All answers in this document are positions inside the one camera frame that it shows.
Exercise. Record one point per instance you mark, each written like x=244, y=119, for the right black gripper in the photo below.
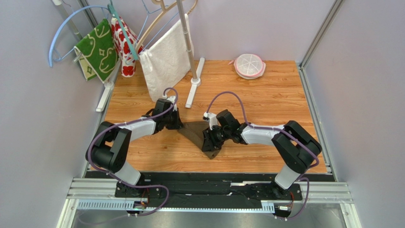
x=208, y=140

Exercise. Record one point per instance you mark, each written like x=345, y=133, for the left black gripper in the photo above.
x=178, y=124

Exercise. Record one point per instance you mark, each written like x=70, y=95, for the brown cloth napkin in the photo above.
x=193, y=131

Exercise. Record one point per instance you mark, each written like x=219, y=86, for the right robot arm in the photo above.
x=298, y=149

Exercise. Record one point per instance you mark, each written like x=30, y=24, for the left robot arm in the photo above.
x=108, y=150

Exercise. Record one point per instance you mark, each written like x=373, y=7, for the metal drying rack stand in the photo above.
x=196, y=71

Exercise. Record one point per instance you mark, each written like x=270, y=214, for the white towel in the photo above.
x=166, y=62

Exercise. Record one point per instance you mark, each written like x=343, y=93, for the red white patterned cloth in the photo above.
x=128, y=67

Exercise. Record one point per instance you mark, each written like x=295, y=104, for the white pink lidded container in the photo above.
x=249, y=66

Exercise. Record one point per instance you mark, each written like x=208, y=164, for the green patterned towel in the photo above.
x=96, y=53

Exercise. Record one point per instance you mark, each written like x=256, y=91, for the beige wooden hanger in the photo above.
x=163, y=10

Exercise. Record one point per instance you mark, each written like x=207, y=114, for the teal hanger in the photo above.
x=115, y=14

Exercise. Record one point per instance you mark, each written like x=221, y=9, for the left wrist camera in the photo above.
x=172, y=99

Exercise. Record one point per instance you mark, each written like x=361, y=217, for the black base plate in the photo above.
x=204, y=190

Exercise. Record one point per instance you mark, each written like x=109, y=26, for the aluminium frame rail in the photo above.
x=336, y=6

